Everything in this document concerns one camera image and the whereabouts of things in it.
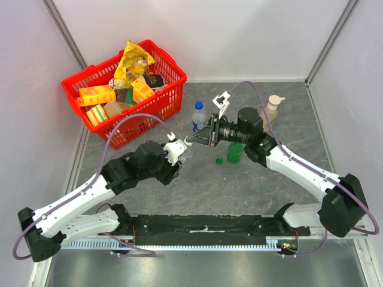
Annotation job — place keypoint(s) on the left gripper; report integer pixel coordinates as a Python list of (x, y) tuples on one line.
[(171, 172)]

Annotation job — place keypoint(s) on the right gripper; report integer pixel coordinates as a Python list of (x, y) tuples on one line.
[(213, 131)]

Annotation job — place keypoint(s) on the blue cap drink bottle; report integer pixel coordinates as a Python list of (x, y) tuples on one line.
[(199, 116)]

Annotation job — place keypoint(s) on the clear Pocari Sweat bottle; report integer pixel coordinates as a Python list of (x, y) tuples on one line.
[(186, 154)]

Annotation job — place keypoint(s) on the white blue bottle cap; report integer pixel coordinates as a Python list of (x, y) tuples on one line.
[(187, 141)]

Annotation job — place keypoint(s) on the green bottle cap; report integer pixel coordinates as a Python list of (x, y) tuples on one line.
[(219, 160)]

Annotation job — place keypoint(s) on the green plastic bottle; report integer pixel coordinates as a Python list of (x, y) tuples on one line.
[(234, 153)]

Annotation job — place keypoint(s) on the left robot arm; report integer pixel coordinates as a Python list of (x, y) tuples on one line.
[(47, 229)]

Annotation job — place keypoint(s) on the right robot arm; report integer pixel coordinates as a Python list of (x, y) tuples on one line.
[(341, 203)]

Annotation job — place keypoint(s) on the beige pump dispenser bottle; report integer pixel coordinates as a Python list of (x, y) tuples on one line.
[(269, 116)]

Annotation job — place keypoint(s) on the dark round can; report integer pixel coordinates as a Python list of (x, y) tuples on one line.
[(154, 81)]

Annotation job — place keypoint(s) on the orange snack box right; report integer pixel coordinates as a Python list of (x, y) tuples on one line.
[(141, 90)]

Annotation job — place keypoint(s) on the orange snack box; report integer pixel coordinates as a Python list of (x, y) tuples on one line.
[(95, 95), (141, 90)]

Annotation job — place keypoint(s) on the brown wooden block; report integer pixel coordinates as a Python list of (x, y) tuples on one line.
[(113, 108)]

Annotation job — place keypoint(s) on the striped sponge block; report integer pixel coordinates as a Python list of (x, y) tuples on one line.
[(96, 115)]

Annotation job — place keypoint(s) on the yellow snack bag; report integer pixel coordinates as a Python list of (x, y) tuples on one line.
[(133, 63)]

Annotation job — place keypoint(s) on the orange snack box left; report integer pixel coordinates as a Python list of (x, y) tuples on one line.
[(95, 95)]

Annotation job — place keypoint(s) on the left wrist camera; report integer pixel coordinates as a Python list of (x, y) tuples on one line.
[(174, 148)]

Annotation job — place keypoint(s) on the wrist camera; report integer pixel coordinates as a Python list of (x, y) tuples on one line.
[(222, 103), (174, 148)]

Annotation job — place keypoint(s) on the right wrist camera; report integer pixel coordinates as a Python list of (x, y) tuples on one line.
[(222, 103)]

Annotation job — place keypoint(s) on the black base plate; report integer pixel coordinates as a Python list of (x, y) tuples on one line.
[(205, 230)]

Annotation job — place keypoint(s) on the white cable duct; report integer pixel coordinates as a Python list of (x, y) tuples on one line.
[(109, 244)]

